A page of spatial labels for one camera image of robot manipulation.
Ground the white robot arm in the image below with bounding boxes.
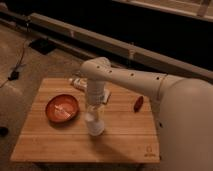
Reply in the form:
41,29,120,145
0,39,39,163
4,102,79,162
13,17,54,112
81,57,213,171

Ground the pale yellow sponge block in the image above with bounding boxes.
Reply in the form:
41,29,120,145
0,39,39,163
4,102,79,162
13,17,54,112
103,89,111,104

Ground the orange bowl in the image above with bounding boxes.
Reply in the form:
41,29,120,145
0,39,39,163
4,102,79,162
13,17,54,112
45,94,79,123

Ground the wooden table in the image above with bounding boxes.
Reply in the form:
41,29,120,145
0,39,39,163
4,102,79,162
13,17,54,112
11,78,159,163

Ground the dark red oblong object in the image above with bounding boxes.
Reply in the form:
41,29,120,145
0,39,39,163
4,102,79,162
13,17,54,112
134,96,144,112

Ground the black floor pad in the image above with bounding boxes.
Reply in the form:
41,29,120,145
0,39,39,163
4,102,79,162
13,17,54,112
29,38,56,55

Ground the dark object at left edge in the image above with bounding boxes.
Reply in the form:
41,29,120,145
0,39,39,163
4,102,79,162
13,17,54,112
0,127,9,137

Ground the long grey rail beam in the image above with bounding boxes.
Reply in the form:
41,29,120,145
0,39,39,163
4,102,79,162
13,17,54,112
0,4,213,83

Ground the black cable with plug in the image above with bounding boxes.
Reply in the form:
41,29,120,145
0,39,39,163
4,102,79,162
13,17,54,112
7,20,32,82

